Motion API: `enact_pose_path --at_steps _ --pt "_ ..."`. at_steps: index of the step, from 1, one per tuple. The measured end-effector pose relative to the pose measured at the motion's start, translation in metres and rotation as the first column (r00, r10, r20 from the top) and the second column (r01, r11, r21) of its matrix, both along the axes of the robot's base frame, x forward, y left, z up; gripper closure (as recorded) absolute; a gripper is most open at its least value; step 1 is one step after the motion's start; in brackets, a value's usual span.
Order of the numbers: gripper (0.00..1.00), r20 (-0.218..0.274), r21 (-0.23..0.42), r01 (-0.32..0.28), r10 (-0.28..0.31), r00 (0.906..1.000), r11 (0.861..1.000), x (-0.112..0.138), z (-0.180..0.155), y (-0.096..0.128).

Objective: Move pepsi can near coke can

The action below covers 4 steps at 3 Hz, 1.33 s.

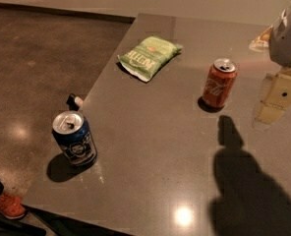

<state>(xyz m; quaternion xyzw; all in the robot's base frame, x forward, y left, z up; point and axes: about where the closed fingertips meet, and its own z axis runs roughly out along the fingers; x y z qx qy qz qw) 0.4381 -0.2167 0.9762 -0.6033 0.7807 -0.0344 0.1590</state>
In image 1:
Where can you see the green chip bag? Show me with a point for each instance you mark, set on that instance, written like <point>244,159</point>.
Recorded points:
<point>148,57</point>

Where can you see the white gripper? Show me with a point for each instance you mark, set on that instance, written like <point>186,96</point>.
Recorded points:
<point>287,38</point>

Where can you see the blue pepsi can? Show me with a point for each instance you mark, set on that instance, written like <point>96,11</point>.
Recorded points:
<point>72,134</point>

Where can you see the red coke can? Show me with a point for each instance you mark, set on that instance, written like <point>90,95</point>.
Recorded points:
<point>220,79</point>

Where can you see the black table leg base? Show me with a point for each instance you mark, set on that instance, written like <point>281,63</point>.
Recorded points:
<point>20,227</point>

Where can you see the yellow snack bag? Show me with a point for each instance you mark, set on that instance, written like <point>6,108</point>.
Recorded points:
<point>261,43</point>

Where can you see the orange sneaker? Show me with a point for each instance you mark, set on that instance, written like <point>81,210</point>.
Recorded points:
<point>11,206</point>

